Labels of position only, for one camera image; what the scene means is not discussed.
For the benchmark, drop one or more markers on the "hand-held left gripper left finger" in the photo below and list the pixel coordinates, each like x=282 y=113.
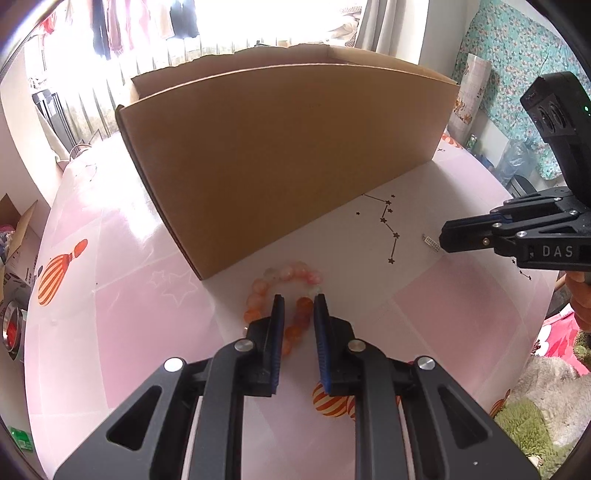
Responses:
x=278 y=341

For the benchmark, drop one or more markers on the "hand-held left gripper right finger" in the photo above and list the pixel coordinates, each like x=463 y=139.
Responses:
x=322 y=346

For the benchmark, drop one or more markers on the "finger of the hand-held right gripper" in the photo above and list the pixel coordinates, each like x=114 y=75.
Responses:
x=466 y=235
x=535 y=201

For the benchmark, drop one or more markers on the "large brown cardboard box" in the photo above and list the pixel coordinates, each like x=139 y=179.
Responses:
x=277 y=161

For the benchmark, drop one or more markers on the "person's right hand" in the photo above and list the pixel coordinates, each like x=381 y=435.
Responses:
x=582 y=300

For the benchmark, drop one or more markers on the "grey rice cooker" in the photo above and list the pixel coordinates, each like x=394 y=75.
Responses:
x=521 y=187

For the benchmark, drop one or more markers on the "small white clip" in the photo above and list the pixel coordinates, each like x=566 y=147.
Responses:
x=431 y=242

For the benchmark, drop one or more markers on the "clear water jug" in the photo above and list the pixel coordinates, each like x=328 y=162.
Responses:
x=515 y=159

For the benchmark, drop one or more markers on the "green can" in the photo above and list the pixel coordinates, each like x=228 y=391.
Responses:
x=472 y=141

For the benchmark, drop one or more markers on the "turquoise floral cloth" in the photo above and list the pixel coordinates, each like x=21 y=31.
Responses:
x=508 y=41

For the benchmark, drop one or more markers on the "printed paper roll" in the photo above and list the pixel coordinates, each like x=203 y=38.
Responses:
x=471 y=92

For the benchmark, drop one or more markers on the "pink balloon print tablecloth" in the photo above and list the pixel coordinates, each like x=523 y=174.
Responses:
x=138 y=323

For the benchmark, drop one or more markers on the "pink floral mat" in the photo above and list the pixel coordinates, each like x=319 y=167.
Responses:
x=561 y=341

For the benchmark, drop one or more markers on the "white fluffy rug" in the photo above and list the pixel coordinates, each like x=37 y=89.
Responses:
x=554 y=392

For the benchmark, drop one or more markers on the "grey curtain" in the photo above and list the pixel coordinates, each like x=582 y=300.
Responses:
x=392 y=32

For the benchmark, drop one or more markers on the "green shaggy rug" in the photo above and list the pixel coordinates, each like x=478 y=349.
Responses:
x=531 y=434

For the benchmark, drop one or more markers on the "bedding pile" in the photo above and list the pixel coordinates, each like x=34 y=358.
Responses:
x=346 y=27

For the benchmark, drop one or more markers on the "metal bowl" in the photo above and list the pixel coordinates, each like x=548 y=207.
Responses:
x=11 y=332

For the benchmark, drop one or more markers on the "open printed cardboard box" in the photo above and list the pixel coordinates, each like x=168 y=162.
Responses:
x=21 y=249

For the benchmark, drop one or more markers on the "green plastic bottle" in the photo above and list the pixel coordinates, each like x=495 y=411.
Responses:
x=21 y=441

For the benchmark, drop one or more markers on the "navy hanging vest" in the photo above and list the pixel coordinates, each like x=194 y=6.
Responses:
x=183 y=21

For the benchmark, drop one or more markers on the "pink hanging garment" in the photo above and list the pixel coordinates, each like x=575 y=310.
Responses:
x=124 y=27

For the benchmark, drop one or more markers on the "dark hanging garment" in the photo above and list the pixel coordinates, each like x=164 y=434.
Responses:
x=100 y=27

